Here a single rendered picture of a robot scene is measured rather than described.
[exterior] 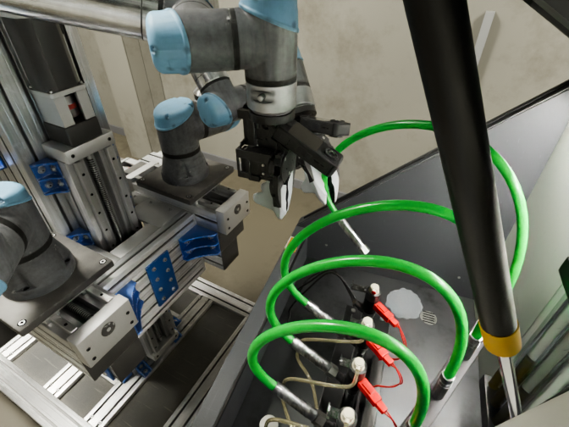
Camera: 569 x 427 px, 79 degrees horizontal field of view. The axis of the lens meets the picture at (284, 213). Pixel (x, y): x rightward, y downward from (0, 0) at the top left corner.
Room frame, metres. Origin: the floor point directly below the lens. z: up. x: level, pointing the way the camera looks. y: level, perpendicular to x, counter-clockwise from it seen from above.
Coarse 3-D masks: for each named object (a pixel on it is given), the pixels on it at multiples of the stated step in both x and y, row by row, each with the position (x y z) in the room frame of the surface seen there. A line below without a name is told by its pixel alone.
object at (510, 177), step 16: (368, 128) 0.56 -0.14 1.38; (384, 128) 0.53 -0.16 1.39; (400, 128) 0.52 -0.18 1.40; (416, 128) 0.50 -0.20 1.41; (432, 128) 0.48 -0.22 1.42; (496, 160) 0.42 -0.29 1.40; (512, 176) 0.40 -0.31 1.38; (512, 192) 0.40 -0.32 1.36; (336, 208) 0.60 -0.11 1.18; (512, 272) 0.36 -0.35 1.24; (512, 288) 0.36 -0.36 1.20
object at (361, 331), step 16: (304, 320) 0.24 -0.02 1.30; (320, 320) 0.23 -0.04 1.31; (336, 320) 0.22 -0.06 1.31; (272, 336) 0.24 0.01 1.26; (368, 336) 0.20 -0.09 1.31; (384, 336) 0.20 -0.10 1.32; (256, 352) 0.25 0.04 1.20; (400, 352) 0.19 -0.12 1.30; (256, 368) 0.25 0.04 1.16; (416, 368) 0.18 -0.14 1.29; (272, 384) 0.24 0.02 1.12; (416, 384) 0.18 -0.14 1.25; (288, 400) 0.23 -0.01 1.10; (304, 416) 0.22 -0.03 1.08; (320, 416) 0.22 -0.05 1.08; (416, 416) 0.18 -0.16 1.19
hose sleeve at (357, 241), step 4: (340, 220) 0.57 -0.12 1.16; (344, 220) 0.57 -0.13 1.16; (340, 224) 0.57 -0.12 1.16; (344, 224) 0.57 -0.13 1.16; (348, 224) 0.57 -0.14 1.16; (344, 228) 0.57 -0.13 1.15; (348, 228) 0.56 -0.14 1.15; (348, 232) 0.56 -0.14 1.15; (352, 232) 0.56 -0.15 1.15; (352, 236) 0.55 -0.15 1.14; (356, 236) 0.55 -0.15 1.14; (352, 240) 0.55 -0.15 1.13; (356, 240) 0.55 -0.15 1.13; (360, 240) 0.55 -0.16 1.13; (356, 244) 0.54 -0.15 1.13; (360, 244) 0.54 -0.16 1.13; (364, 244) 0.54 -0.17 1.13; (360, 248) 0.54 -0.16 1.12
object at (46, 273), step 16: (48, 240) 0.55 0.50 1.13; (32, 256) 0.50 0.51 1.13; (48, 256) 0.52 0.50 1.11; (64, 256) 0.56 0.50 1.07; (16, 272) 0.48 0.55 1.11; (32, 272) 0.49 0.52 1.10; (48, 272) 0.50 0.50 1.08; (64, 272) 0.52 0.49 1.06; (16, 288) 0.47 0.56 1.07; (32, 288) 0.47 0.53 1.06; (48, 288) 0.49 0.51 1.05
